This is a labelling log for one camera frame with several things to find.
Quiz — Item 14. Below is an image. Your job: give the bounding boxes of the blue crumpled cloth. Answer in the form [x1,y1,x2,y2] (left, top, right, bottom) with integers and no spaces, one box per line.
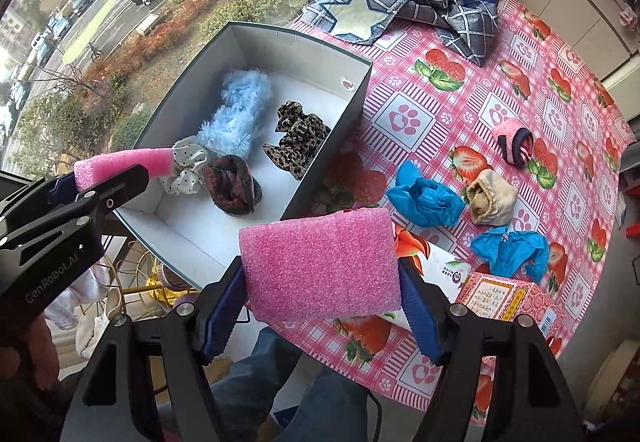
[470,226,551,280]
[386,159,467,228]

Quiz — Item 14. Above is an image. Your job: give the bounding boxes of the light blue fluffy cloth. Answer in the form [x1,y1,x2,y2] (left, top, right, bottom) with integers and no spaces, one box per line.
[196,70,273,159]

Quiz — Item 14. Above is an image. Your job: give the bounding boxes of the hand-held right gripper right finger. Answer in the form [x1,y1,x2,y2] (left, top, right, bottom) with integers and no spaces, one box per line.
[400,259,586,442]

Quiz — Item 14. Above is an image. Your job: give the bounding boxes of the white polka dot scrunchie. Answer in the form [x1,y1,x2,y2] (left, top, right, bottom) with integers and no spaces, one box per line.
[161,135,221,195]

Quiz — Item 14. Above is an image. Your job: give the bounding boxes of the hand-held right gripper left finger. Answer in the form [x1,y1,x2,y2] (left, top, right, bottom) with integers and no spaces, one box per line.
[60,256,247,442]

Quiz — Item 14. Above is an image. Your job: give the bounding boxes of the leopard print scrunchie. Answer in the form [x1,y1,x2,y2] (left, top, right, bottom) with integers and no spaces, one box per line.
[262,101,332,182]

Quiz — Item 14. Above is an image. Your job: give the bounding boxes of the brown purple knit sock roll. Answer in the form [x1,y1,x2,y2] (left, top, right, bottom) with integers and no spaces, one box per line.
[202,155,263,215]

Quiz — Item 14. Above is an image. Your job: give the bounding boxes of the red patterned tissue box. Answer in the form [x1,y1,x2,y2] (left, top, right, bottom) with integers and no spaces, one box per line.
[390,222,566,358]

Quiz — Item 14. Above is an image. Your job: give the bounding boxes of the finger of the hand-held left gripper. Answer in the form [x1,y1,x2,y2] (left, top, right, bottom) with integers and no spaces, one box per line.
[0,165,152,249]
[0,172,83,229]

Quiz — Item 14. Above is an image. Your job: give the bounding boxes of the dark blue plaid cloth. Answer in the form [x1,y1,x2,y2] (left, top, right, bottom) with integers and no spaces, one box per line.
[301,0,501,68]

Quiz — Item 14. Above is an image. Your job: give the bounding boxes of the person's jeans legs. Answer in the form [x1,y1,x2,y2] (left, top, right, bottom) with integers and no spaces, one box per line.
[210,327,371,442]

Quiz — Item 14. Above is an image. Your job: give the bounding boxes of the pink black sock roll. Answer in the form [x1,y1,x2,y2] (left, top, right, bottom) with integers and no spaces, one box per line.
[491,118,535,168]

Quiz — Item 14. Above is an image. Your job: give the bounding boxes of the pink foam sheet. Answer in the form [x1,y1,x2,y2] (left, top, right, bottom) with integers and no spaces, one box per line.
[238,208,401,324]
[74,147,173,190]

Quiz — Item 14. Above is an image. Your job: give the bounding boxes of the yellow wire basket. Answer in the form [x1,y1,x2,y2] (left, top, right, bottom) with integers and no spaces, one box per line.
[117,252,201,310]

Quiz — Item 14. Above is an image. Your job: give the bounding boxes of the grey cardboard box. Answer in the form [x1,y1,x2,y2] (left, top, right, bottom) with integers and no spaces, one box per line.
[112,21,373,293]

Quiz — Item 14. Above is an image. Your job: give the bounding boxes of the pink strawberry tablecloth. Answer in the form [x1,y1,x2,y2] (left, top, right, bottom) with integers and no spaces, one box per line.
[285,0,638,418]

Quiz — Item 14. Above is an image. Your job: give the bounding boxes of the beige sock roll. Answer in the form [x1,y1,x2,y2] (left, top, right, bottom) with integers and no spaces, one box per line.
[467,168,519,225]

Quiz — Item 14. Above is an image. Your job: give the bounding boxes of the person's left hand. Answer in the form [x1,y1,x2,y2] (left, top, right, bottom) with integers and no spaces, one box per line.
[0,317,61,390]

